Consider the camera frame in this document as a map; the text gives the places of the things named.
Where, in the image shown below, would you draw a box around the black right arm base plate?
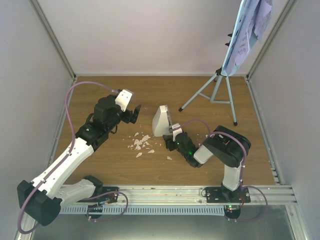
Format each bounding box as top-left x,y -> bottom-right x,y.
201,185 -> 251,204

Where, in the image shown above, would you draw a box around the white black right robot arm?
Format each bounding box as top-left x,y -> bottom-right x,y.
162,125 -> 251,203

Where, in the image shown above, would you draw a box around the white plastic debris pile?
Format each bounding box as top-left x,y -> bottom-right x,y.
127,131 -> 158,158

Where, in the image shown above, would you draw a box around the light blue music stand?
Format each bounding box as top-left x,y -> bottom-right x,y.
178,0 -> 274,126

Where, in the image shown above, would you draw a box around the grey slotted cable duct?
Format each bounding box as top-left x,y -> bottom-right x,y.
58,204 -> 226,215

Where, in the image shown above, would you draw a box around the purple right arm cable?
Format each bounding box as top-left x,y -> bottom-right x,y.
179,118 -> 250,186

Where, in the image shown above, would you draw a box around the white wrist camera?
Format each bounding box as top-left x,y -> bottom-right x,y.
169,123 -> 183,141
115,89 -> 134,112

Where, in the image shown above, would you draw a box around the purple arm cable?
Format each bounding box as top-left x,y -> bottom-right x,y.
17,80 -> 118,235
179,118 -> 250,186

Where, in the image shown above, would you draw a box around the aluminium frame post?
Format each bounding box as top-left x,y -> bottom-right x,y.
29,0 -> 77,82
245,0 -> 301,81

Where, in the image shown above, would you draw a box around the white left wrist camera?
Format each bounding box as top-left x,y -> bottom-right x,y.
115,89 -> 134,112

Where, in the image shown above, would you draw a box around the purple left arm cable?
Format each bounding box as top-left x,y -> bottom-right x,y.
17,80 -> 118,235

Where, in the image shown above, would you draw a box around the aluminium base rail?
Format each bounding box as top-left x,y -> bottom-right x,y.
59,183 -> 299,206

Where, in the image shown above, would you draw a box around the aluminium frame post left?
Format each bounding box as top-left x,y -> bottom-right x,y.
29,0 -> 77,82

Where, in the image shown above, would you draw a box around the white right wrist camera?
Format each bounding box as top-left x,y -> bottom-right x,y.
169,123 -> 183,141

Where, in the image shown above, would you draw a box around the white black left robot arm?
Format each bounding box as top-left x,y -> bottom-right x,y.
17,89 -> 141,226

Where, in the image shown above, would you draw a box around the sheet music papers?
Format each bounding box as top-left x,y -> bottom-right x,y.
232,0 -> 273,69

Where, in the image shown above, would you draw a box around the aluminium frame post right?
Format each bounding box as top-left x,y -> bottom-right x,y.
245,0 -> 301,81

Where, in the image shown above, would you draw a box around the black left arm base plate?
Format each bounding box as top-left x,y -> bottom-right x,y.
79,186 -> 119,204

